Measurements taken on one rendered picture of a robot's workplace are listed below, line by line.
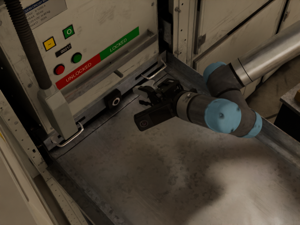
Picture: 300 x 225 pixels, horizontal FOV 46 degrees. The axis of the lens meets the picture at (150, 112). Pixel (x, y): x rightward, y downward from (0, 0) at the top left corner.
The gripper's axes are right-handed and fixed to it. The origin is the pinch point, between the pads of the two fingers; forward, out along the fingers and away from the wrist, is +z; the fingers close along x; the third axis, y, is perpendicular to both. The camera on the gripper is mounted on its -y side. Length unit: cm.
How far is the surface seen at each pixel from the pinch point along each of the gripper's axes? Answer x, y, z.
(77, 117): -1.4, -14.2, 16.9
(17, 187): 31, -40, -58
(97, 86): 3.7, -3.9, 15.2
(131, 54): 9.2, 8.2, 7.3
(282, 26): -38, 110, 32
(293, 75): -88, 133, 50
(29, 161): -1.9, -34.3, 13.6
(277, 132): -27.8, 26.6, -23.8
